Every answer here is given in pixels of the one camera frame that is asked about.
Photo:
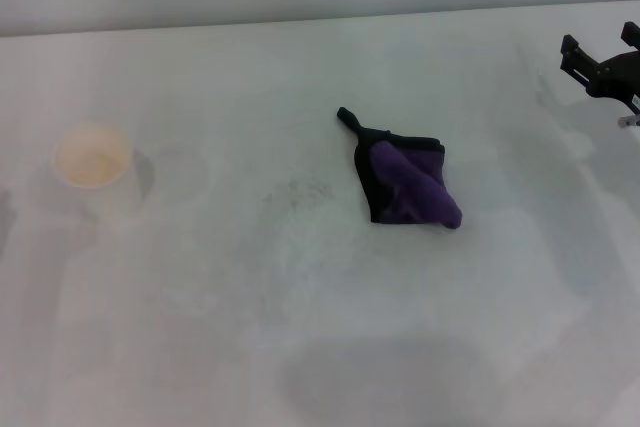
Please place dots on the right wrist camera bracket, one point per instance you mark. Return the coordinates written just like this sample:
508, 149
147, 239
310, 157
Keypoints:
633, 114

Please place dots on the white paper cup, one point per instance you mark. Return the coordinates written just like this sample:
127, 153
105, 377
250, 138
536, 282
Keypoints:
100, 172

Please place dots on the purple rag with black trim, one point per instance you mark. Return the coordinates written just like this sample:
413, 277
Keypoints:
405, 182

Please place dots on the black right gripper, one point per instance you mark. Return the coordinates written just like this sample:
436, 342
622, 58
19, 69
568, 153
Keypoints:
620, 77

